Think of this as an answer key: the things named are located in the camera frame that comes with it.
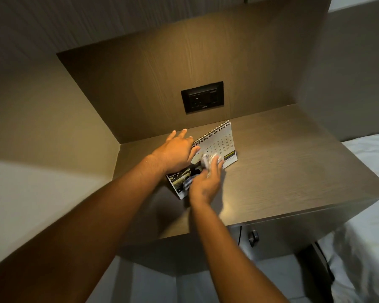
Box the person's left hand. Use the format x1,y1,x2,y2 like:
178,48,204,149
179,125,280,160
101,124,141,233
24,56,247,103
151,129,201,174

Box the person's right hand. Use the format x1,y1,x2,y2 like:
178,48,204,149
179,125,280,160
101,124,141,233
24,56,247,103
189,158,225,206

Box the white cloth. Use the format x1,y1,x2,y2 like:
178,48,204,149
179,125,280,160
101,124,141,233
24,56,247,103
201,153,225,171

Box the white spiral desk calendar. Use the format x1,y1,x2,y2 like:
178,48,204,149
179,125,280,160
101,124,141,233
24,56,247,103
166,120,239,200

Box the person's right forearm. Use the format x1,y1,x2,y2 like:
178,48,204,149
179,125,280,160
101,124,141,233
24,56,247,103
189,200,291,303

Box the person's left forearm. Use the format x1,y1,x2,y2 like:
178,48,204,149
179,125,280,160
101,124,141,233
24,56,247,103
0,154,167,303

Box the wooden bedside cabinet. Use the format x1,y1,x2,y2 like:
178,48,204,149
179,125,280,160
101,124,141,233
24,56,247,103
113,103,379,268

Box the white bed sheet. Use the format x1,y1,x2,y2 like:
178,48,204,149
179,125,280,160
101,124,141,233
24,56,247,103
316,131,379,303

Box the black wall power socket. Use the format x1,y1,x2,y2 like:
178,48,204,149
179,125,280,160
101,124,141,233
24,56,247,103
181,81,224,114

